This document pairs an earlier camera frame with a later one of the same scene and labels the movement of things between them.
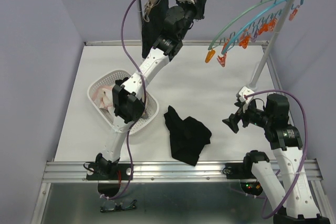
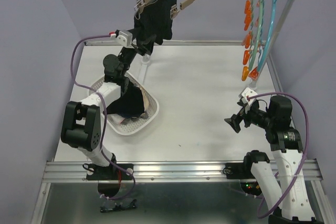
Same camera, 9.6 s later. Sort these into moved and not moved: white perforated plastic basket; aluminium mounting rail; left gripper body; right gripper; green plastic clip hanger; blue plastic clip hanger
Moved: green plastic clip hanger; blue plastic clip hanger; left gripper body
Not moved: right gripper; white perforated plastic basket; aluminium mounting rail
